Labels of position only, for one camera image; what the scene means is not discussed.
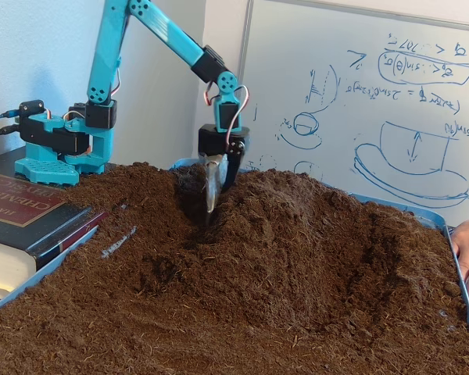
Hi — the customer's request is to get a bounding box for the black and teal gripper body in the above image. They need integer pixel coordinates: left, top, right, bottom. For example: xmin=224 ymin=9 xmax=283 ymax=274
xmin=197 ymin=123 xmax=252 ymax=163

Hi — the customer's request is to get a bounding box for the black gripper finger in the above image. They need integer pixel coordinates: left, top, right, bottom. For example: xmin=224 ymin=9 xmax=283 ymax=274
xmin=220 ymin=150 xmax=244 ymax=193

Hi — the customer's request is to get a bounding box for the silver blade gripper finger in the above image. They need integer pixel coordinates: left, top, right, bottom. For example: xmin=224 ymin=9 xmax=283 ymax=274
xmin=199 ymin=152 xmax=228 ymax=226

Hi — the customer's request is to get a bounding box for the blue tray of brown soil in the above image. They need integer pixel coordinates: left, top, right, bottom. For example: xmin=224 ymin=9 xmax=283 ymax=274
xmin=0 ymin=162 xmax=469 ymax=375

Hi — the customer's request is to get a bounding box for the whiteboard with blue drawings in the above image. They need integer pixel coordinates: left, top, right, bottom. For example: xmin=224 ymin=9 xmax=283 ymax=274
xmin=226 ymin=0 xmax=469 ymax=235

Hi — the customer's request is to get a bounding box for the black chemistry handbook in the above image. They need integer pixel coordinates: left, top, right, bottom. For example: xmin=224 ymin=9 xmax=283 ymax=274
xmin=0 ymin=150 xmax=127 ymax=304

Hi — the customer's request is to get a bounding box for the blue plastic tray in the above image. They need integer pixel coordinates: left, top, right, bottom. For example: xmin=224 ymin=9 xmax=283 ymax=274
xmin=0 ymin=157 xmax=469 ymax=360

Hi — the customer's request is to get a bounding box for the blue cable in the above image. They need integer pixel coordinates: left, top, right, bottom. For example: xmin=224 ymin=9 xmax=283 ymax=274
xmin=0 ymin=110 xmax=23 ymax=132

